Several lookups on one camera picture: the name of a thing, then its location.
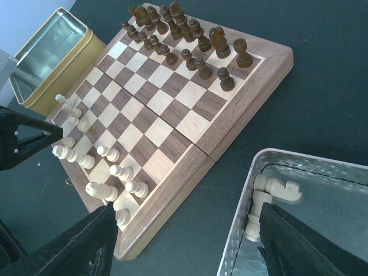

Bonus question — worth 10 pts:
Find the light piece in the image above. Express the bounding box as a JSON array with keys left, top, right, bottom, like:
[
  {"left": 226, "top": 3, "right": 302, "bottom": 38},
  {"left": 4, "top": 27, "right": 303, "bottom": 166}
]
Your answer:
[
  {"left": 109, "top": 165, "right": 133, "bottom": 182},
  {"left": 97, "top": 145, "right": 120, "bottom": 162},
  {"left": 52, "top": 145, "right": 95, "bottom": 169},
  {"left": 55, "top": 94, "right": 75, "bottom": 108},
  {"left": 116, "top": 209, "right": 130, "bottom": 227},
  {"left": 85, "top": 182, "right": 118, "bottom": 202},
  {"left": 125, "top": 181, "right": 149, "bottom": 198},
  {"left": 68, "top": 117, "right": 90, "bottom": 133}
]

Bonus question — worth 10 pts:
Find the yellow metal tin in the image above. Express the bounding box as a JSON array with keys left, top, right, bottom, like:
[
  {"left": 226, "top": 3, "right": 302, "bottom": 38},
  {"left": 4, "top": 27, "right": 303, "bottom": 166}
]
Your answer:
[{"left": 9, "top": 7, "right": 106, "bottom": 116}]

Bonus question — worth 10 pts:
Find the dark king back row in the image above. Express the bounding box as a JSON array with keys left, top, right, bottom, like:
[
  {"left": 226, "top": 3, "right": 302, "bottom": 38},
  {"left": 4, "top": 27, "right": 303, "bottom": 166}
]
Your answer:
[{"left": 169, "top": 2, "right": 195, "bottom": 43}]

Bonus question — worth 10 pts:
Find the light knight in tray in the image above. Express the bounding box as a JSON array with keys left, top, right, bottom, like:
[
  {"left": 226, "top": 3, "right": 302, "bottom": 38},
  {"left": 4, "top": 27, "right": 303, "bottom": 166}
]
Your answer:
[{"left": 254, "top": 174, "right": 302, "bottom": 202}]

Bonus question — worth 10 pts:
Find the dark bishop back row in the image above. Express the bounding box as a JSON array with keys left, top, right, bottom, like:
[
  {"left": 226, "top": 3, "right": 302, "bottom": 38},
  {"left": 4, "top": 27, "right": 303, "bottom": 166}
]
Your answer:
[{"left": 147, "top": 6, "right": 168, "bottom": 35}]

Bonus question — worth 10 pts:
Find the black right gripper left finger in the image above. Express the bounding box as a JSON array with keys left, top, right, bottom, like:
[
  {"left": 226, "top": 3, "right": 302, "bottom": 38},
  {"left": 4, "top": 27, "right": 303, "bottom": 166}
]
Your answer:
[{"left": 1, "top": 205, "right": 118, "bottom": 275}]

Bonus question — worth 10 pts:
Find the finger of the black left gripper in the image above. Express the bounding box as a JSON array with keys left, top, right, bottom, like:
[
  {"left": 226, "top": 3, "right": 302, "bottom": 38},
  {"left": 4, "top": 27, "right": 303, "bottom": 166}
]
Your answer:
[{"left": 1, "top": 106, "right": 63, "bottom": 171}]

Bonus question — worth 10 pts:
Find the dark pawn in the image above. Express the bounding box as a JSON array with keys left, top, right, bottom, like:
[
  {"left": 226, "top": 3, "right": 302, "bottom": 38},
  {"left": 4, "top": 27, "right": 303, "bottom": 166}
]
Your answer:
[
  {"left": 181, "top": 49, "right": 197, "bottom": 71},
  {"left": 160, "top": 44, "right": 178, "bottom": 66},
  {"left": 138, "top": 31, "right": 155, "bottom": 51},
  {"left": 217, "top": 67, "right": 235, "bottom": 91},
  {"left": 194, "top": 57, "right": 213, "bottom": 80},
  {"left": 121, "top": 21, "right": 130, "bottom": 32},
  {"left": 149, "top": 34, "right": 163, "bottom": 55},
  {"left": 126, "top": 24, "right": 141, "bottom": 44}
]

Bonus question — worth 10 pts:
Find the dark rook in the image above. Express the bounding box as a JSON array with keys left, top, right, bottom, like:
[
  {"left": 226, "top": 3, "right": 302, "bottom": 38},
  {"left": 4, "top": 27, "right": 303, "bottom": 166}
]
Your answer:
[
  {"left": 128, "top": 5, "right": 142, "bottom": 26},
  {"left": 233, "top": 38, "right": 253, "bottom": 68}
]

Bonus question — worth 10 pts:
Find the dark rook far right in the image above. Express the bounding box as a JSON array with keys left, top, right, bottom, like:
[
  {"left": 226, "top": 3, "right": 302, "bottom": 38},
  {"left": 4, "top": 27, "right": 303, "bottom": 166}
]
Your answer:
[{"left": 233, "top": 38, "right": 253, "bottom": 68}]

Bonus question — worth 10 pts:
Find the dark knight back row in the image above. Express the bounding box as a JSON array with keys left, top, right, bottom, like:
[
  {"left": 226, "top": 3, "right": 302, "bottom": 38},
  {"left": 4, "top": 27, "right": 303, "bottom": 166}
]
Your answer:
[{"left": 136, "top": 6, "right": 156, "bottom": 31}]

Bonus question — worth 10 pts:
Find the dark queen back row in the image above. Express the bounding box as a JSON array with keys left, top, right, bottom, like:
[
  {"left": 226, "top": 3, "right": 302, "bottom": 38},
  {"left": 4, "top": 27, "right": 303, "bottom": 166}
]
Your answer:
[{"left": 159, "top": 5, "right": 183, "bottom": 40}]

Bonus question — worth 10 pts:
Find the dark knight right side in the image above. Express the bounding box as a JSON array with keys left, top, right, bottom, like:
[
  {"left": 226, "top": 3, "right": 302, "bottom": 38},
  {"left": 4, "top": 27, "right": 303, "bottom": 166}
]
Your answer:
[{"left": 209, "top": 26, "right": 231, "bottom": 59}]

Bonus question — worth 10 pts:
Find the wooden chessboard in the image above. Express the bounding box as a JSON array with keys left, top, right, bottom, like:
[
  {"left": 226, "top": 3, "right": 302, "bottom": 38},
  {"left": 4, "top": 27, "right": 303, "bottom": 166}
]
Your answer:
[{"left": 47, "top": 3, "right": 294, "bottom": 260}]

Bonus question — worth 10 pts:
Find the light bishop tray corner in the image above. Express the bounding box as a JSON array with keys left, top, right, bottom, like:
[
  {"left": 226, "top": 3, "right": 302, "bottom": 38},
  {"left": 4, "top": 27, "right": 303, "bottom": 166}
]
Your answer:
[{"left": 246, "top": 190, "right": 273, "bottom": 242}]

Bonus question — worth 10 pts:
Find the dark rook far left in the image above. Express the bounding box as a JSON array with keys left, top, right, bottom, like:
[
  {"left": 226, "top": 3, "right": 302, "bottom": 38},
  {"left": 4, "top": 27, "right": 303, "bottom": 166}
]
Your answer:
[{"left": 128, "top": 5, "right": 142, "bottom": 26}]

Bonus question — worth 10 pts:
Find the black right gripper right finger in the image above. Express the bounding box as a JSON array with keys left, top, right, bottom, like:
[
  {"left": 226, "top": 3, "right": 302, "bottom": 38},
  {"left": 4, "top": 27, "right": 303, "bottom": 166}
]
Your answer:
[{"left": 258, "top": 203, "right": 367, "bottom": 275}]

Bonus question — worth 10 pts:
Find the pink plastic tray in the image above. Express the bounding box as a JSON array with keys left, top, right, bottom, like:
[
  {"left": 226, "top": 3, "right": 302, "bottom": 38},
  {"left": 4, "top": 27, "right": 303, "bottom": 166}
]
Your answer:
[{"left": 217, "top": 148, "right": 367, "bottom": 275}]

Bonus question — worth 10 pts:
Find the light chess piece tray edge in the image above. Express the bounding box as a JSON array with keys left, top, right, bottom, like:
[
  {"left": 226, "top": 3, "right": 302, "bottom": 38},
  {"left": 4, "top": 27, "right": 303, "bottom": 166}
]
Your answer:
[{"left": 62, "top": 104, "right": 82, "bottom": 118}]

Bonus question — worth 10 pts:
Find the dark bishop right side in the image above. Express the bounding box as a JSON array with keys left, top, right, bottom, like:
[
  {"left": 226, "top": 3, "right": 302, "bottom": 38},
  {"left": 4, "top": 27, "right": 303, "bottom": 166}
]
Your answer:
[{"left": 189, "top": 18, "right": 212, "bottom": 52}]

